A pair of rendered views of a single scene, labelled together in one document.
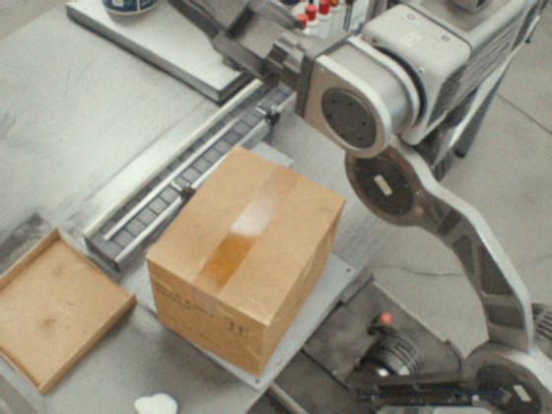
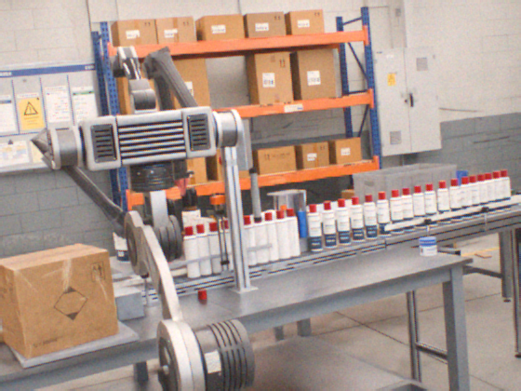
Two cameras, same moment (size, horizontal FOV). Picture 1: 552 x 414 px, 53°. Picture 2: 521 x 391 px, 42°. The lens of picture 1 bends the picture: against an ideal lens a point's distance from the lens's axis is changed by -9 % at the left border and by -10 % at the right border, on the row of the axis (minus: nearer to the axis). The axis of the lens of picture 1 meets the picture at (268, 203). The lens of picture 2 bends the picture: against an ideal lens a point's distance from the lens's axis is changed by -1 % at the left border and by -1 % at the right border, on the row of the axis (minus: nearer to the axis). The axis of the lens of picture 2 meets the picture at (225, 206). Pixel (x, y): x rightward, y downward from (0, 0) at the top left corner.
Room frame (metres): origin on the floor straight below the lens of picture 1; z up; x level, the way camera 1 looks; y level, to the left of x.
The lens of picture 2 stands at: (-0.83, -1.60, 1.47)
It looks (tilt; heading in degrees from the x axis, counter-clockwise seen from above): 7 degrees down; 34
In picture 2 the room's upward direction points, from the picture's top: 6 degrees counter-clockwise
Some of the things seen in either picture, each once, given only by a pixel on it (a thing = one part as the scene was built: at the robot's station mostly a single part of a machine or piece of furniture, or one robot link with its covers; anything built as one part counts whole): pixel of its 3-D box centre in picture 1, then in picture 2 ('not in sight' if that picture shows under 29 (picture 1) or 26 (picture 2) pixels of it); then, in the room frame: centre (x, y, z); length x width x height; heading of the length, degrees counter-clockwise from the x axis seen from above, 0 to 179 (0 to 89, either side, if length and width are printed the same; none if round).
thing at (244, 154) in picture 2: not in sight; (235, 145); (1.39, -0.20, 1.38); 0.17 x 0.10 x 0.19; 24
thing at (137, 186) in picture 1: (239, 99); (143, 279); (1.11, 0.11, 0.91); 1.07 x 0.01 x 0.02; 149
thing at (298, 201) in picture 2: not in sight; (289, 222); (1.75, -0.21, 1.01); 0.14 x 0.13 x 0.26; 149
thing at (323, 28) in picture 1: (319, 30); (215, 248); (1.35, -0.08, 0.98); 0.05 x 0.05 x 0.20
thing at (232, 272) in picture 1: (245, 264); (55, 297); (0.59, 0.03, 0.99); 0.30 x 0.24 x 0.27; 157
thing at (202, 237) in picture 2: (307, 36); (203, 249); (1.31, -0.04, 0.98); 0.05 x 0.05 x 0.20
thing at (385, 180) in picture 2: not in sight; (404, 184); (3.74, -0.06, 0.91); 0.60 x 0.40 x 0.22; 145
